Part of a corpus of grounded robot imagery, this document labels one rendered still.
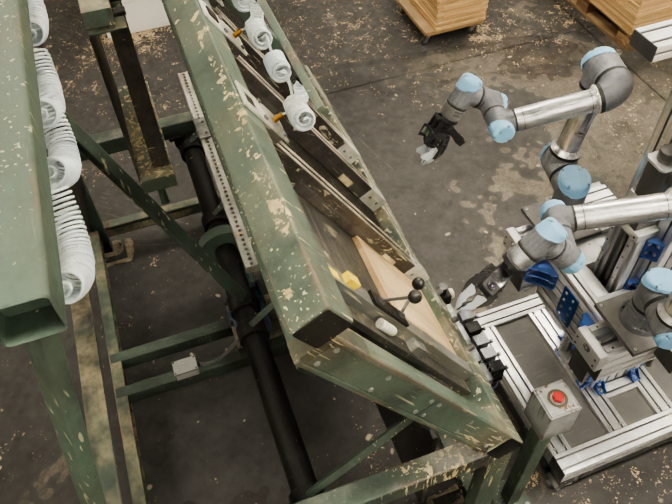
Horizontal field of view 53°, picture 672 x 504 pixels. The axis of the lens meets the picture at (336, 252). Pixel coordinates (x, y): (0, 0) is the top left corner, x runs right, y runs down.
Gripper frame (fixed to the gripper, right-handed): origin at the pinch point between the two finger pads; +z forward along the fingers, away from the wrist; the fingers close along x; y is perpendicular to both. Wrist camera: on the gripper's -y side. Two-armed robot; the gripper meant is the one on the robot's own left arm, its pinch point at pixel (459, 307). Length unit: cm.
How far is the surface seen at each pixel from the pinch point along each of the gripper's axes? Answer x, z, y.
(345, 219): 42.7, 15.2, 18.0
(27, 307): 54, 17, -103
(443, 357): -11.1, 22.5, 19.5
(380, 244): 30, 19, 35
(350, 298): 22.1, 10.8, -26.0
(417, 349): -1.7, 18.3, -0.2
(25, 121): 85, 8, -84
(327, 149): 70, 16, 53
